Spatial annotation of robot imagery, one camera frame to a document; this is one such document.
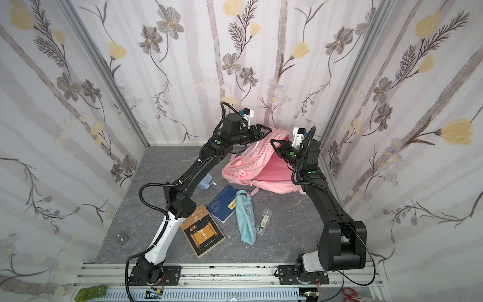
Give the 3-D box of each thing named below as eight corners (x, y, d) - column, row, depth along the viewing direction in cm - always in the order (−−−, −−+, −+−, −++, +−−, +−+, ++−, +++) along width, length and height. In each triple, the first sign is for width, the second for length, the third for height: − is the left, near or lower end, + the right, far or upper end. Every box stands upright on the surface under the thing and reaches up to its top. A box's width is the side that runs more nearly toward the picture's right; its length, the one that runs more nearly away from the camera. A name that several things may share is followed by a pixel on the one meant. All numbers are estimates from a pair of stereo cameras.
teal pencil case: (241, 246, 83) (241, 240, 76) (235, 197, 99) (235, 188, 92) (258, 244, 84) (259, 238, 77) (249, 196, 100) (250, 187, 93)
